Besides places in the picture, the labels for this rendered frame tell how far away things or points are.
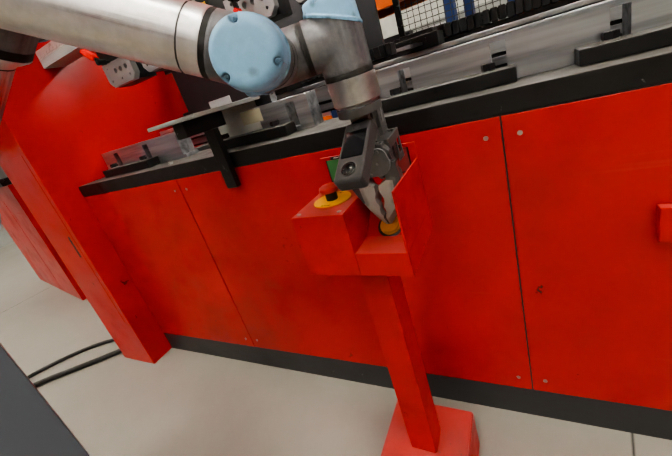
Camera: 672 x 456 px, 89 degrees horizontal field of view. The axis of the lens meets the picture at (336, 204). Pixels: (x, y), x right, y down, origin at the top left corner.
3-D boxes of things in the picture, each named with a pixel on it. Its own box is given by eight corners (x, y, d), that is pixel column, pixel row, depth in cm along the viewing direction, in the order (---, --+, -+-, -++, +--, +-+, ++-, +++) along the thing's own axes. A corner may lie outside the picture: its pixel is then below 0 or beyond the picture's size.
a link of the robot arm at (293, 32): (211, 42, 42) (294, 10, 41) (234, 49, 53) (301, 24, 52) (237, 104, 45) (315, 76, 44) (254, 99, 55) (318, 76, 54)
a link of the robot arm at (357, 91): (364, 74, 46) (314, 89, 50) (373, 106, 48) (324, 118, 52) (380, 64, 52) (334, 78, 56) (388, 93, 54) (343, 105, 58)
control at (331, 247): (310, 275, 64) (278, 187, 58) (344, 233, 77) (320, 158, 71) (414, 277, 54) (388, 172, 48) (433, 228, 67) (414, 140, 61)
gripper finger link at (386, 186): (412, 208, 62) (400, 162, 59) (405, 226, 58) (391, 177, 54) (396, 209, 64) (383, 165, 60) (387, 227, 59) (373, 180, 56)
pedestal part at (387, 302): (411, 447, 83) (353, 260, 65) (417, 423, 88) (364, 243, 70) (436, 454, 80) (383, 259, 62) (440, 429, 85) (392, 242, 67)
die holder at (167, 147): (111, 175, 147) (100, 154, 144) (124, 170, 152) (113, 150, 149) (187, 156, 123) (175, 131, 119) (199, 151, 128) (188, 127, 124)
